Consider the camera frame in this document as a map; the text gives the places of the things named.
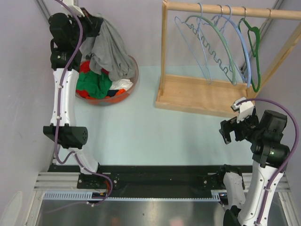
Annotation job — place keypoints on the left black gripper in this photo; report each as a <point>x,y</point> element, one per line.
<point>94,23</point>

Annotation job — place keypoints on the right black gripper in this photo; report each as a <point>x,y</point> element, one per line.
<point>230,125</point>

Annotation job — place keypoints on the grey t shirt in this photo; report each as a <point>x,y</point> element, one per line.
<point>107,51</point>

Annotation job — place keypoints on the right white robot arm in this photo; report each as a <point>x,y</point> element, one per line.
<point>252,208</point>

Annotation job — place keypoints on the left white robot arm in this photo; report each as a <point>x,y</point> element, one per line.
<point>68,35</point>

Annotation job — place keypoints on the light green plastic hanger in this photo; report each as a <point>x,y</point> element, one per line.
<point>194,16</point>

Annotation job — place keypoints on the dark green velvet hanger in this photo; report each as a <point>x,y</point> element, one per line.
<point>254,50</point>

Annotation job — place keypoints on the light blue plastic hanger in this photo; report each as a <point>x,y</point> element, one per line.
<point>243,43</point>

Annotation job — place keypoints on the blue wavy hanger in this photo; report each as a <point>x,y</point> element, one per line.
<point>230,70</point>

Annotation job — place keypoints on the red garment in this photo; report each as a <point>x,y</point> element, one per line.
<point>84,67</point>

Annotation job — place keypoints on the wooden clothes rack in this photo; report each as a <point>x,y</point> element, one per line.
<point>195,95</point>

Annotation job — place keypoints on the green garment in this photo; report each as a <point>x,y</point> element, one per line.
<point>96,85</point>

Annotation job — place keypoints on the transparent pink laundry basket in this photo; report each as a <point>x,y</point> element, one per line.
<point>115,99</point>

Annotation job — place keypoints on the white garment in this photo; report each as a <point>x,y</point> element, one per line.
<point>125,84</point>

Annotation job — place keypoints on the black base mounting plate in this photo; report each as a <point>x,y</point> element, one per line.
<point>161,180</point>

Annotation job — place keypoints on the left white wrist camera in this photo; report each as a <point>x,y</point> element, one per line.
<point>74,7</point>

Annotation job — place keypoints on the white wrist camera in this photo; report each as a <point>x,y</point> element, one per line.
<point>74,7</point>
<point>245,109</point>

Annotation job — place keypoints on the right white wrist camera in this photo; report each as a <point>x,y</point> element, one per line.
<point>245,109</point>

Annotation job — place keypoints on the light blue slotted cable duct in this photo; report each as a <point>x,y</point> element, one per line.
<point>97,196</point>

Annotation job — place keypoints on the light blue wire hanger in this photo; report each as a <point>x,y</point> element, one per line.
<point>188,40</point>

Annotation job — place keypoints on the aluminium rail frame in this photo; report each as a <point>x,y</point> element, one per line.
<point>62,186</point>

